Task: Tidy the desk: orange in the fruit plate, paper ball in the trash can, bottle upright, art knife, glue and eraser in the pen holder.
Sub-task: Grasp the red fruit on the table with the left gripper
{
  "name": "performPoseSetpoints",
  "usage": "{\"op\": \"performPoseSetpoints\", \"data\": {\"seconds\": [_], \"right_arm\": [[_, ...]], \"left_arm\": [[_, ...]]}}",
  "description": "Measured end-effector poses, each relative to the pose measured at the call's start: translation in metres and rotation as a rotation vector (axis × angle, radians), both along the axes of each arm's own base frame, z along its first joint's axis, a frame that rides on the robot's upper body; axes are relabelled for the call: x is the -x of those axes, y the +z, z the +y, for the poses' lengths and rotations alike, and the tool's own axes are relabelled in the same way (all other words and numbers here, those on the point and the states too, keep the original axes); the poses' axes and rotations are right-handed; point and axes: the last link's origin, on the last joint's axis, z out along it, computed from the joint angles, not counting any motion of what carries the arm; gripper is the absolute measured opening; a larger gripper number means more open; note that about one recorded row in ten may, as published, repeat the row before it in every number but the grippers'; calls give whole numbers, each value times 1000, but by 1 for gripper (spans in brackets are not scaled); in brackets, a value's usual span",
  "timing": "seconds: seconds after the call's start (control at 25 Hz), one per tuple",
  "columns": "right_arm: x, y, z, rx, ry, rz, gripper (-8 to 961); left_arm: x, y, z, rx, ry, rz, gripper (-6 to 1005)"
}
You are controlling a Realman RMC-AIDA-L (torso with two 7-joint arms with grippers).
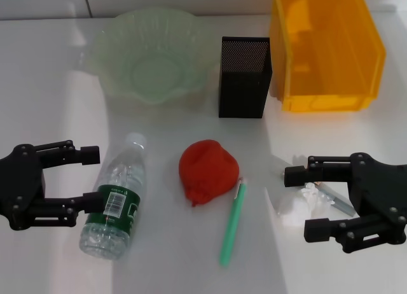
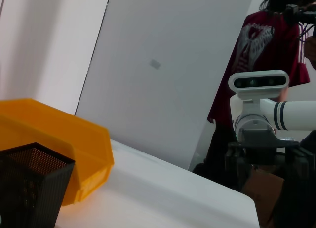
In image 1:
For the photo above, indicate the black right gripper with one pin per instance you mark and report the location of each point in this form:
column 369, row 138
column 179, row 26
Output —
column 378, row 186

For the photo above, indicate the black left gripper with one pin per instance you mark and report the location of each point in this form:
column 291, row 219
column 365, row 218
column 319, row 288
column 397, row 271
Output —
column 19, row 179

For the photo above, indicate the white paper ball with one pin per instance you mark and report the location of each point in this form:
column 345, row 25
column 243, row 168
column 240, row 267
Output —
column 292, row 208

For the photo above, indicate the clear water bottle green label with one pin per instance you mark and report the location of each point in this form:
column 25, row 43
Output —
column 117, row 179

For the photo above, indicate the mint green pen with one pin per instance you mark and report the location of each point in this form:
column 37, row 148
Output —
column 233, row 221

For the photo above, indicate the orange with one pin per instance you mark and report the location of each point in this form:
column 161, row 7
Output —
column 206, row 170

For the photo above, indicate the silver glitter pen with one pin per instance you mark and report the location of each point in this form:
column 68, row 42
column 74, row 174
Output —
column 341, row 205

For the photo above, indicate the green glass fruit plate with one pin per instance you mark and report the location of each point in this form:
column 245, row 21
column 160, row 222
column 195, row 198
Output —
column 152, row 68

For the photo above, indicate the black mesh pen holder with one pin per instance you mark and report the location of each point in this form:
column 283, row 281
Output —
column 241, row 93

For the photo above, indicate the yellow plastic bin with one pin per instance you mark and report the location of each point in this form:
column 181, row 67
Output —
column 334, row 52

